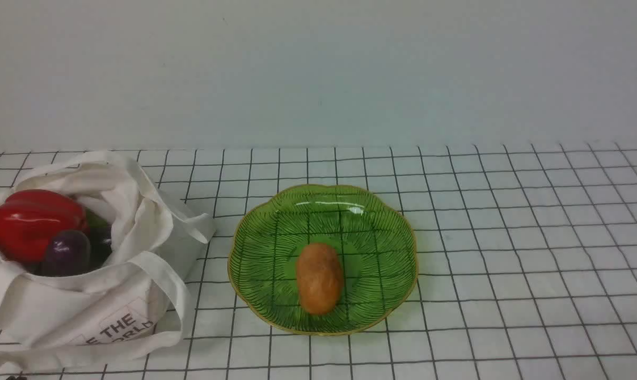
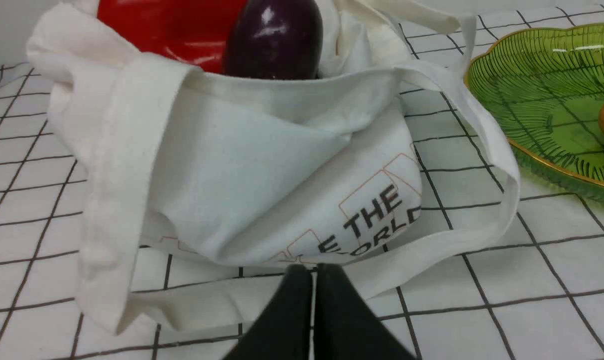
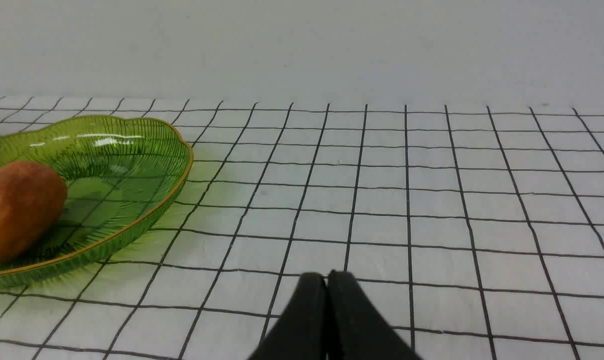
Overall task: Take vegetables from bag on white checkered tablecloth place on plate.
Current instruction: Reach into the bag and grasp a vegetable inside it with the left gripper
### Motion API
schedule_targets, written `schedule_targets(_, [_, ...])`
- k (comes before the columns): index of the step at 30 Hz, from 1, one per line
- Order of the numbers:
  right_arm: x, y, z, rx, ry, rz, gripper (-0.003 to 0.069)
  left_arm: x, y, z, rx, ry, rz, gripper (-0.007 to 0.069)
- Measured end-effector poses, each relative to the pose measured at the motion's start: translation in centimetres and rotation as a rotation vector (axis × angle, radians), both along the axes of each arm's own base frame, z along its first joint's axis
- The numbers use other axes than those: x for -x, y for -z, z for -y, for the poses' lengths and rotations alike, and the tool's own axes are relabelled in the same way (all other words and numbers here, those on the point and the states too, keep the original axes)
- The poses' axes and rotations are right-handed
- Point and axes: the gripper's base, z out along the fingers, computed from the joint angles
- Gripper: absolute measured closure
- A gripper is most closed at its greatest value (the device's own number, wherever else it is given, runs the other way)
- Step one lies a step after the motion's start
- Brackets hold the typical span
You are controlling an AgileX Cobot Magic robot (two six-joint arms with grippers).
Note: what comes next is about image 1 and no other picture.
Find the green glass plate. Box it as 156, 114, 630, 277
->
227, 184, 418, 335

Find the white cloth tote bag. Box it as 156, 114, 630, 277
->
0, 151, 215, 372

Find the red bell pepper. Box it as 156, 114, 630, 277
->
0, 188, 89, 264

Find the brown potato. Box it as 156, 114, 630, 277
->
295, 242, 344, 315

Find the purple eggplant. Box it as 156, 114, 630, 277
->
40, 230, 91, 277

